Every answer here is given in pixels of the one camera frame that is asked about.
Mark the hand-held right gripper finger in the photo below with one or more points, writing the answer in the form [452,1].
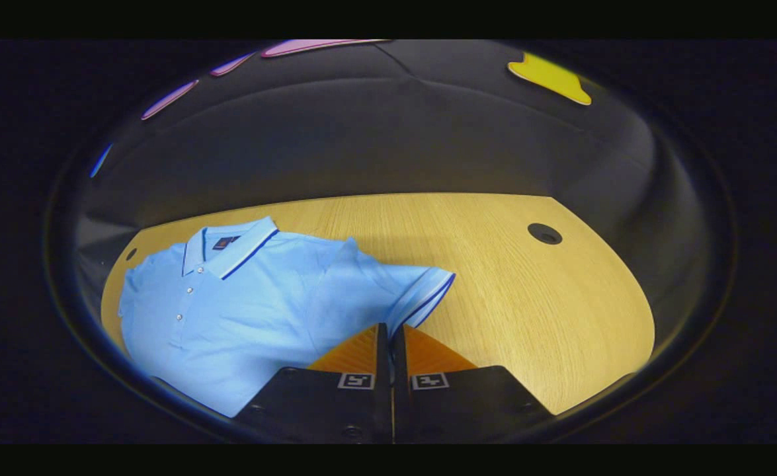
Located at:
[383,357]
[399,357]

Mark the light blue T-shirt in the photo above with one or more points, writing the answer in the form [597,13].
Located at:
[243,311]

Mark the black backdrop cloth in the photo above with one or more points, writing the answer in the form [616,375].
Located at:
[362,132]

